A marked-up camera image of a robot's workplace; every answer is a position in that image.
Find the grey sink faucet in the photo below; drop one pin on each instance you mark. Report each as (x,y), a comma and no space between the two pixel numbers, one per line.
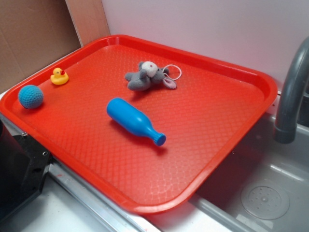
(293,106)

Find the grey plastic sink basin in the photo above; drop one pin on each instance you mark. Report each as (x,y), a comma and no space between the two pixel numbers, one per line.
(262,186)

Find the brown cardboard panel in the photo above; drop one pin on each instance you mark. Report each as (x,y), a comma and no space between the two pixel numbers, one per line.
(36,33)

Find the yellow rubber duck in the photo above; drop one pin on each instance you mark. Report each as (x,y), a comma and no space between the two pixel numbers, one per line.
(59,77)

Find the grey plush mouse toy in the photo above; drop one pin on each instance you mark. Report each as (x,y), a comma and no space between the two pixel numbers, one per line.
(149,74)

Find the red plastic tray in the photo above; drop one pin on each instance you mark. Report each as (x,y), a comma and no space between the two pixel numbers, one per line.
(214,105)

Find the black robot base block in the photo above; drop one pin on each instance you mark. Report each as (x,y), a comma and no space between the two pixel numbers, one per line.
(23,168)

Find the blue knitted ball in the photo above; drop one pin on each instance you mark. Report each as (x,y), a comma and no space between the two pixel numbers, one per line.
(30,97)

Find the blue plastic bottle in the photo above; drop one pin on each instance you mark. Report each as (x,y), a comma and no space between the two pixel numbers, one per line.
(134,120)

